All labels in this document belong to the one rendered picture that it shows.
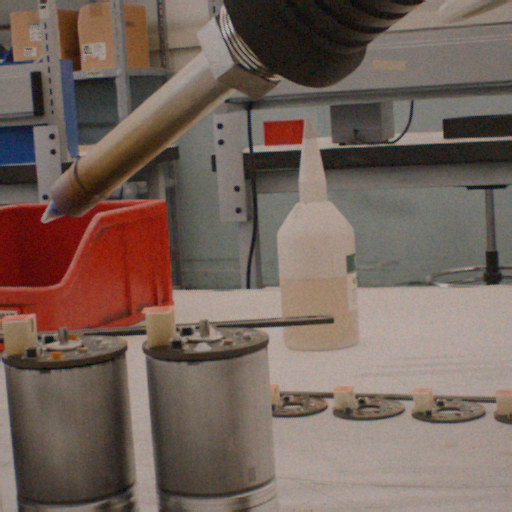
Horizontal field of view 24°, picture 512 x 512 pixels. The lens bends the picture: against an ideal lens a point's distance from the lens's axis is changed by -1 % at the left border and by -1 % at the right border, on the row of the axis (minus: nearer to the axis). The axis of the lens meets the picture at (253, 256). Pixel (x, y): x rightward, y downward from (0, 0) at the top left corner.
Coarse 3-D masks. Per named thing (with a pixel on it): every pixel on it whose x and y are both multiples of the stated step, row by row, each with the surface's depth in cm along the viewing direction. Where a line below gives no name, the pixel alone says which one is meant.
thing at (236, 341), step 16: (224, 336) 24; (240, 336) 24; (256, 336) 24; (144, 352) 23; (160, 352) 23; (176, 352) 23; (192, 352) 23; (208, 352) 23; (224, 352) 23; (240, 352) 23
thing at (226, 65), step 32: (224, 32) 17; (192, 64) 18; (224, 64) 18; (256, 64) 17; (160, 96) 19; (192, 96) 19; (224, 96) 19; (256, 96) 18; (128, 128) 20; (160, 128) 19; (96, 160) 20; (128, 160) 20; (64, 192) 21; (96, 192) 21
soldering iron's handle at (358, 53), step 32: (224, 0) 17; (256, 0) 16; (288, 0) 16; (320, 0) 16; (352, 0) 16; (384, 0) 16; (416, 0) 16; (256, 32) 16; (288, 32) 16; (320, 32) 16; (352, 32) 16; (288, 64) 16; (320, 64) 17; (352, 64) 17
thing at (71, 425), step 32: (32, 384) 23; (64, 384) 23; (96, 384) 23; (128, 384) 24; (32, 416) 23; (64, 416) 23; (96, 416) 23; (128, 416) 24; (32, 448) 23; (64, 448) 23; (96, 448) 23; (128, 448) 24; (32, 480) 23; (64, 480) 23; (96, 480) 23; (128, 480) 24
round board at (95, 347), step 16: (48, 336) 24; (80, 336) 25; (96, 336) 25; (112, 336) 25; (32, 352) 23; (48, 352) 24; (64, 352) 23; (80, 352) 23; (96, 352) 23; (112, 352) 23
